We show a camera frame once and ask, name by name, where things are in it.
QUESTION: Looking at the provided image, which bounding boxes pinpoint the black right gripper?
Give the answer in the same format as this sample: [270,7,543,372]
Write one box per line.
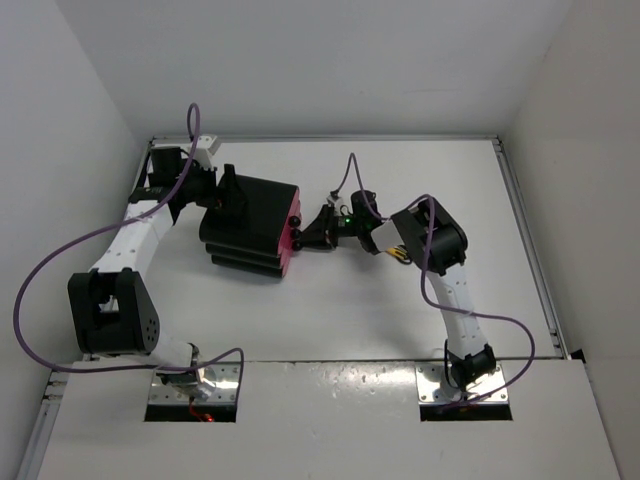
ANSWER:
[297,205,364,250]

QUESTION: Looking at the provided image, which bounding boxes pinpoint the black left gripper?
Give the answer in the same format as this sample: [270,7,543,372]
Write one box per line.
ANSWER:
[177,161,246,213]

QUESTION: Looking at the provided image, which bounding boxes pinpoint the pink drawer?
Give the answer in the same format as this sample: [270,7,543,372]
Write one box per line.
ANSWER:
[280,227,301,252]
[287,188,302,229]
[280,250,294,278]

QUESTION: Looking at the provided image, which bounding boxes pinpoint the pink bottom drawer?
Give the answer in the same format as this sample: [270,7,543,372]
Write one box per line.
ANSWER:
[280,250,294,278]

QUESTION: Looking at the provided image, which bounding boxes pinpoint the black drawer cabinet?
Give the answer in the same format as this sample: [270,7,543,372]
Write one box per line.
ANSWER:
[199,174,299,278]

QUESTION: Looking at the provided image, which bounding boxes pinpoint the yellow utility knife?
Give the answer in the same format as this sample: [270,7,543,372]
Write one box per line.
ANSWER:
[386,245,412,265]

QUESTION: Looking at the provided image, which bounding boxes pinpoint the pink top drawer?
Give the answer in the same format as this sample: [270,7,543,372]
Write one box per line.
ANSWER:
[287,188,302,229]

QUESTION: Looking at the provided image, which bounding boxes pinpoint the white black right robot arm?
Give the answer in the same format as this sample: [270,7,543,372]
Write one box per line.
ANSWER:
[290,190,496,391]

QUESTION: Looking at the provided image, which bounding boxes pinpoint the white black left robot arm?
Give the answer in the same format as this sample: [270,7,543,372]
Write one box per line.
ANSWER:
[68,136,219,397]

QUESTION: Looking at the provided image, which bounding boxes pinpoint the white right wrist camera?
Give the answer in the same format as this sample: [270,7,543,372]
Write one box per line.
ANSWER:
[326,189,348,215]

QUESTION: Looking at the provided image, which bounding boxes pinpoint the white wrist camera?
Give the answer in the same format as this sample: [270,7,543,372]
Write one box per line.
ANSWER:
[191,135,221,170]
[326,189,348,215]

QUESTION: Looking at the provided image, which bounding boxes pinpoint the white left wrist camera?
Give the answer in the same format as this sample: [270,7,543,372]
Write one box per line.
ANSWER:
[191,135,221,170]

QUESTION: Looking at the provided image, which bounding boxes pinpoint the black handled scissors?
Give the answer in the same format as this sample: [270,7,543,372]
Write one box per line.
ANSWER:
[395,245,413,265]

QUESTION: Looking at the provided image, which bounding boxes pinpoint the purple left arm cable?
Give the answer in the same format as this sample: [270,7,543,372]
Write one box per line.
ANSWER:
[12,102,246,374]

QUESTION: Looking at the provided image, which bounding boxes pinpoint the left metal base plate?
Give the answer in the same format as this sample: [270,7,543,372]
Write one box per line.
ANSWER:
[148,362,241,407]

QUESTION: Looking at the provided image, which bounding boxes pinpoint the metal base plate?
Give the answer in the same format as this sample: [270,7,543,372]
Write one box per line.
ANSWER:
[148,362,241,407]
[415,361,510,404]

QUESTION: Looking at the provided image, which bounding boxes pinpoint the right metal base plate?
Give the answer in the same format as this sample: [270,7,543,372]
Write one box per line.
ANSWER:
[415,361,510,404]

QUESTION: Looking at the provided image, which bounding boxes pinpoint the aluminium frame rail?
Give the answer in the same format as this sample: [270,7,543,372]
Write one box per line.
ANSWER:
[491,136,571,360]

